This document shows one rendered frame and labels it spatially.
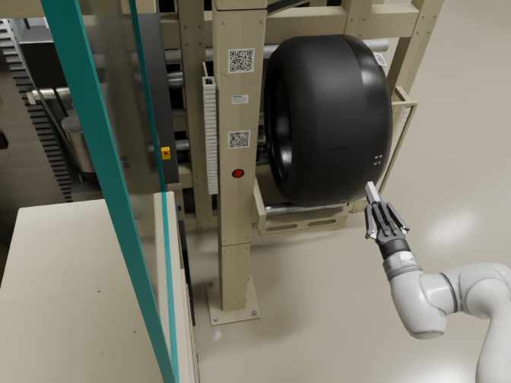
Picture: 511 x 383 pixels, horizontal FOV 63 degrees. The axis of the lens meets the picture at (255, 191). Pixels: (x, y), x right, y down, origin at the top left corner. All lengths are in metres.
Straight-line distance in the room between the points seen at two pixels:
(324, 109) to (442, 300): 0.60
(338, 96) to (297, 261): 1.48
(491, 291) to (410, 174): 2.26
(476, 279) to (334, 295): 1.46
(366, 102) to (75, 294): 0.93
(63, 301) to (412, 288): 0.81
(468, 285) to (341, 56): 0.73
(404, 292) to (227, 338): 1.37
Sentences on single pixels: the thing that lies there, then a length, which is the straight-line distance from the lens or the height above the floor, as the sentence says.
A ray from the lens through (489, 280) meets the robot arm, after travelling 1.12.
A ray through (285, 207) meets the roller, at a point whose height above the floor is 0.92.
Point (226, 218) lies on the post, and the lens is 1.70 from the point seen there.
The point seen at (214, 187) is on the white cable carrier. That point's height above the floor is 0.99.
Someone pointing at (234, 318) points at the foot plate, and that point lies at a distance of 2.36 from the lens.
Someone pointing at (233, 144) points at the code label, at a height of 1.20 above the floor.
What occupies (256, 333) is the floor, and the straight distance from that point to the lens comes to 2.34.
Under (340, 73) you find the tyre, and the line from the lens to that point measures 1.32.
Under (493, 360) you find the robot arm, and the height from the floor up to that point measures 1.40.
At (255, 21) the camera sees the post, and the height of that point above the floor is 1.62.
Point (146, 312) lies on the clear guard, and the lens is 0.56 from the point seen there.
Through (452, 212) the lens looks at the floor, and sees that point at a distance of 3.16.
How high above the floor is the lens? 2.13
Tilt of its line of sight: 47 degrees down
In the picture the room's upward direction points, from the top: 4 degrees clockwise
